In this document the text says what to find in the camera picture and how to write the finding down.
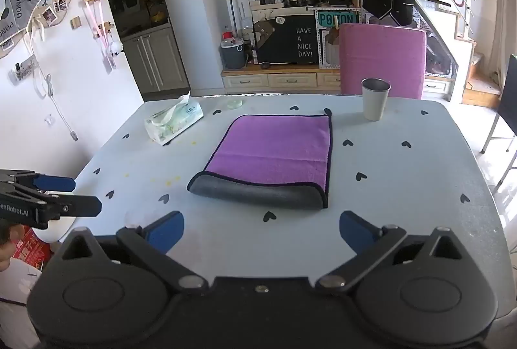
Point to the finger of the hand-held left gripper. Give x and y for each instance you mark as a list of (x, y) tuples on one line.
[(78, 207), (56, 184)]

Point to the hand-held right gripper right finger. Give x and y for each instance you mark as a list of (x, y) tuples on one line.
[(357, 232)]

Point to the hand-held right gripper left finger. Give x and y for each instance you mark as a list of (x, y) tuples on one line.
[(167, 232)]

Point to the purple and grey towel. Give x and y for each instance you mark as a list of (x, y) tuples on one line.
[(274, 147)]

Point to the person's left hand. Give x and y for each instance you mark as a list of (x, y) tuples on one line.
[(5, 258)]

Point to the red printed packet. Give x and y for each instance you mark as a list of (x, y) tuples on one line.
[(30, 252)]

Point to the light blue heart tablecloth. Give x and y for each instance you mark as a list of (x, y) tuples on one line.
[(404, 179)]

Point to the soft tissue pack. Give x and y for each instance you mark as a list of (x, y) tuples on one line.
[(173, 122)]

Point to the metal cup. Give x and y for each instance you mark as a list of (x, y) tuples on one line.
[(375, 102)]

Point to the small clear glass dish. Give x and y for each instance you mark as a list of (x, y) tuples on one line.
[(234, 104)]

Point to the white plush toy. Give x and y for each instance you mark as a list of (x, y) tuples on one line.
[(115, 47)]

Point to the grey-green floor cabinet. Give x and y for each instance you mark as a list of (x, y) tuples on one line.
[(157, 58)]

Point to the cream low drawer cabinet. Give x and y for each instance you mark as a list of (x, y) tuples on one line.
[(282, 80)]

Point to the pink chair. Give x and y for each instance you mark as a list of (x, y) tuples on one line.
[(381, 54)]

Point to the grey lidded bucket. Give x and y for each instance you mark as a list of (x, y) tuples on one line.
[(233, 56)]

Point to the black lettered sign board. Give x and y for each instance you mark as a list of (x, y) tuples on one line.
[(291, 46)]

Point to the white staircase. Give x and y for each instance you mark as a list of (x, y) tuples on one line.
[(476, 62)]

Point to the black chair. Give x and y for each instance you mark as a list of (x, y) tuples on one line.
[(509, 90)]

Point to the teal lettered sign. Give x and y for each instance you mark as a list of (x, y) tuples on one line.
[(337, 19)]

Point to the clear wall holder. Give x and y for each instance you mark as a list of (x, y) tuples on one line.
[(23, 70)]

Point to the wall photo collage board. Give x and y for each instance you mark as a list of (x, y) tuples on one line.
[(24, 5)]

